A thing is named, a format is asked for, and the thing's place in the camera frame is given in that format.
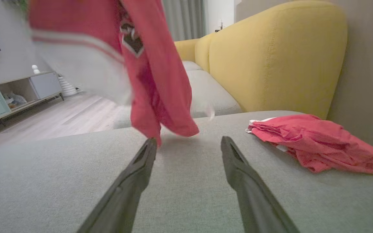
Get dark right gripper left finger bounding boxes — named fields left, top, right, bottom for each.
left=76, top=138, right=158, bottom=233

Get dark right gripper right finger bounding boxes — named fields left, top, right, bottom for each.
left=220, top=136, right=300, bottom=233

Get red jersey with black number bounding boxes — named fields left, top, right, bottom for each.
left=28, top=0, right=200, bottom=147

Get large grey sofa ottoman cushion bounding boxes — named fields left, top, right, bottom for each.
left=0, top=111, right=373, bottom=233

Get red shorts with white trim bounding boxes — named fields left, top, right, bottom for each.
left=245, top=114, right=373, bottom=175

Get white ribbed floor vase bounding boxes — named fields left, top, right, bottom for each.
left=58, top=75, right=78, bottom=97

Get white and mint media cabinet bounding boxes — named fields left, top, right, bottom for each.
left=0, top=71, right=64, bottom=130

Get yellow sofa backrest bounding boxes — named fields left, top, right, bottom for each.
left=195, top=0, right=348, bottom=119
left=174, top=38, right=200, bottom=63

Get grey white soft toy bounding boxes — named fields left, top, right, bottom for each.
left=3, top=92, right=28, bottom=109

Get grey curtain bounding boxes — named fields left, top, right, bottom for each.
left=162, top=0, right=207, bottom=41

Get green houseplant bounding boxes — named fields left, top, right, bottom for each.
left=2, top=0, right=29, bottom=20

